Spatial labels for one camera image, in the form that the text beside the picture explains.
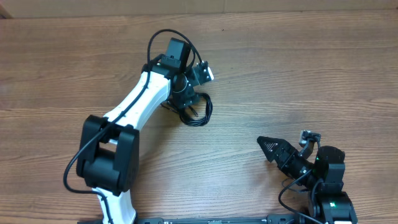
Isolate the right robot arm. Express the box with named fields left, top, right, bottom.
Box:
left=257, top=130, right=358, bottom=223

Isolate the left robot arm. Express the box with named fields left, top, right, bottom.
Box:
left=70, top=37, right=214, bottom=223

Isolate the black usb cable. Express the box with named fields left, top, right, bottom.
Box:
left=160, top=91, right=214, bottom=128

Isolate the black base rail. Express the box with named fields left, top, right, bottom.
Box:
left=77, top=213, right=308, bottom=224

